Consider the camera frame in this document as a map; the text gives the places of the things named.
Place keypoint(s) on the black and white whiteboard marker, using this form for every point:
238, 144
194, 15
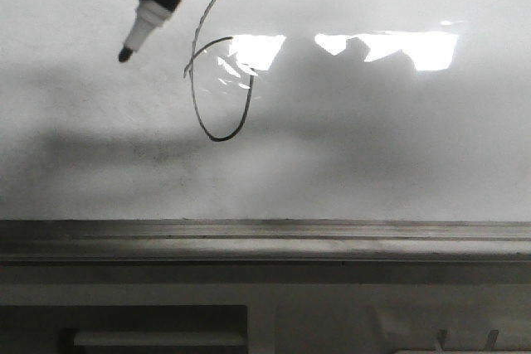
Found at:
153, 10

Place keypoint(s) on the white whiteboard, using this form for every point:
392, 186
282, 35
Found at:
266, 129

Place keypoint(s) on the grey cabinet below whiteboard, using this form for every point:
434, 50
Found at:
338, 307

